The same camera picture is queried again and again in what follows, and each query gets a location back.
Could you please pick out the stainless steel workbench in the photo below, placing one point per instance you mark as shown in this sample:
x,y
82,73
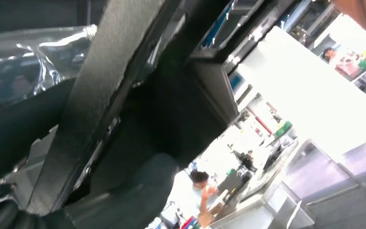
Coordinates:
x,y
249,215

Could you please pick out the person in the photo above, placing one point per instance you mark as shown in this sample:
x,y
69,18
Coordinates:
x,y
328,54
198,180
247,161

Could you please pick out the stainless steel table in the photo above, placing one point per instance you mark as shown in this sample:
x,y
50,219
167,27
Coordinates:
x,y
318,177

